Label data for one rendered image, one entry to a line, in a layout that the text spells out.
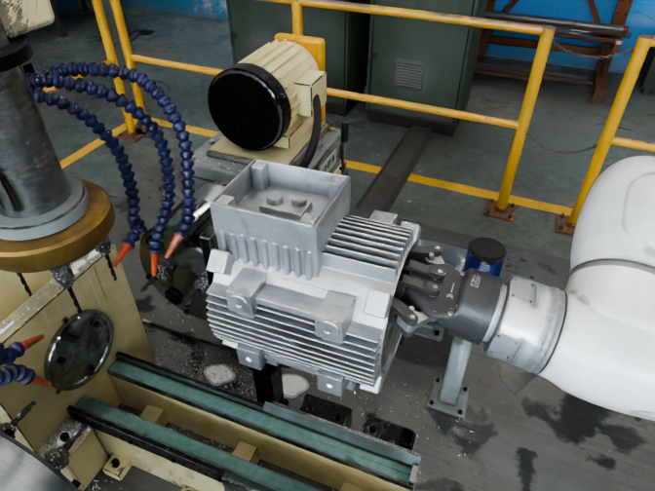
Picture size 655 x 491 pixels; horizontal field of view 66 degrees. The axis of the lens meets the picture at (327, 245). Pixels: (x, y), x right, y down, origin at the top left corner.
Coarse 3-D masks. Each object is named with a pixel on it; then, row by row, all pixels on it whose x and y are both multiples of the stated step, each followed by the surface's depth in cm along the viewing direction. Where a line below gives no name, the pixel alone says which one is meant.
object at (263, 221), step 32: (256, 160) 58; (224, 192) 53; (256, 192) 59; (288, 192) 58; (320, 192) 58; (224, 224) 53; (256, 224) 51; (288, 224) 49; (320, 224) 49; (256, 256) 54; (288, 256) 52; (320, 256) 51
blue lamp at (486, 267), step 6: (468, 252) 81; (468, 258) 82; (474, 258) 80; (504, 258) 80; (468, 264) 82; (474, 264) 81; (480, 264) 80; (486, 264) 79; (492, 264) 79; (498, 264) 80; (480, 270) 80; (486, 270) 80; (492, 270) 80; (498, 270) 81; (498, 276) 82
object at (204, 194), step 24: (216, 192) 103; (168, 216) 98; (144, 240) 99; (168, 240) 96; (192, 240) 93; (144, 264) 104; (168, 264) 99; (192, 264) 97; (144, 288) 96; (168, 288) 106; (192, 288) 102; (192, 312) 108
